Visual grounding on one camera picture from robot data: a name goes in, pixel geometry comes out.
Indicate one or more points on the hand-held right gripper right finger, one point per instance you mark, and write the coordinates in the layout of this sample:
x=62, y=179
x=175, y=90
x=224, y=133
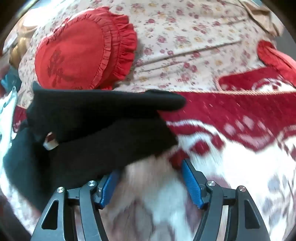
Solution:
x=192, y=185

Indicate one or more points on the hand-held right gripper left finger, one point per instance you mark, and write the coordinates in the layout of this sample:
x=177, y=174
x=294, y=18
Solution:
x=108, y=187

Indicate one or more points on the black pants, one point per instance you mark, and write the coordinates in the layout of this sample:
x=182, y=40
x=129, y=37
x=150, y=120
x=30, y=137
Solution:
x=92, y=120

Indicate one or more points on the red and white plush blanket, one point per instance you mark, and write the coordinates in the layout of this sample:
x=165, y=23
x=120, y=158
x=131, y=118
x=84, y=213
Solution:
x=231, y=111

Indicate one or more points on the light blue towel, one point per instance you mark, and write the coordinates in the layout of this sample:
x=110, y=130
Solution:
x=7, y=115

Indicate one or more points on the red heart-shaped ruffled pillow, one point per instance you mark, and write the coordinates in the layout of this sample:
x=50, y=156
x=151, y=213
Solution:
x=74, y=51

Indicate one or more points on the beige floral quilt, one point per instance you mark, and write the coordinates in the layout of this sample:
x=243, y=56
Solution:
x=185, y=34

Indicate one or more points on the small red ruffled pillow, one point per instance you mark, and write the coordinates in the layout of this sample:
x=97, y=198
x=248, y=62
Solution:
x=275, y=58

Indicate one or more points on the tan cloth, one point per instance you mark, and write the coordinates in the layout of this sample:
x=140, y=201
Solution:
x=266, y=18

